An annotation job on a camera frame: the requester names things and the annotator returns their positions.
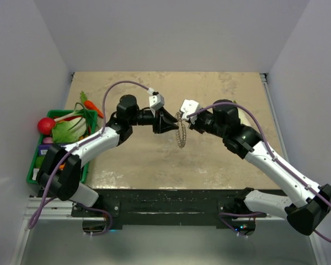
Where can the green plastic crate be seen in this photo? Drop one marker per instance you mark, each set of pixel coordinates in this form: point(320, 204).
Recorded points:
point(58, 115)

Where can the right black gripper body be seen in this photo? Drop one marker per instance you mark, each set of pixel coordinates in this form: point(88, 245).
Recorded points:
point(204, 121)

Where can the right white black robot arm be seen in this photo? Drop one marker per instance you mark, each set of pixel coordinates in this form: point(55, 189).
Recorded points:
point(305, 202)

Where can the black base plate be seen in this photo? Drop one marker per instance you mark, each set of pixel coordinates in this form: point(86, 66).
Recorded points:
point(116, 208)

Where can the aluminium rail frame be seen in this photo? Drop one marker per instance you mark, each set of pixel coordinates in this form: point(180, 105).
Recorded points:
point(58, 237)

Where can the pink toy onion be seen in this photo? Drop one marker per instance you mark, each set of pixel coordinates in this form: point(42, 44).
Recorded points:
point(47, 140)

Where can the orange toy carrot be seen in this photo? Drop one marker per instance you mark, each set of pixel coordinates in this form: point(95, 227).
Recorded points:
point(89, 105)

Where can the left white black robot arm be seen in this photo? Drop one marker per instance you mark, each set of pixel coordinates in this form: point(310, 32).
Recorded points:
point(61, 168)

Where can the metal disc with keyrings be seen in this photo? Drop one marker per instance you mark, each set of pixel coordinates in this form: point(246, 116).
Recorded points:
point(180, 133)

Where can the green toy pepper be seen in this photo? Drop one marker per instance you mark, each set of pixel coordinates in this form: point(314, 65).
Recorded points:
point(38, 161)

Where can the purple box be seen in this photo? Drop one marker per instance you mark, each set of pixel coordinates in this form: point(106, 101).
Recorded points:
point(43, 148)

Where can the white toy vegetable green leaves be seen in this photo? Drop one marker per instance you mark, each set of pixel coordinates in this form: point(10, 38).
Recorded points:
point(243, 117)

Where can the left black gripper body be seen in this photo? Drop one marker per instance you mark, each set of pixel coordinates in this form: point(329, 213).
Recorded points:
point(158, 117)

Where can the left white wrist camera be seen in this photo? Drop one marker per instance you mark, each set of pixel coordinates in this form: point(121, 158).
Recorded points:
point(156, 102)

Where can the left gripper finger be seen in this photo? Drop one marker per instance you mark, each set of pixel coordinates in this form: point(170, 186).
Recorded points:
point(167, 116)
point(164, 128)

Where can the red toy radish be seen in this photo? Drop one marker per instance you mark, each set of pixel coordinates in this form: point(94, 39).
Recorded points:
point(46, 125)

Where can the toy bok choy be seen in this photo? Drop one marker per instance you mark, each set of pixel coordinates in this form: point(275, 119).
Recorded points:
point(72, 127)

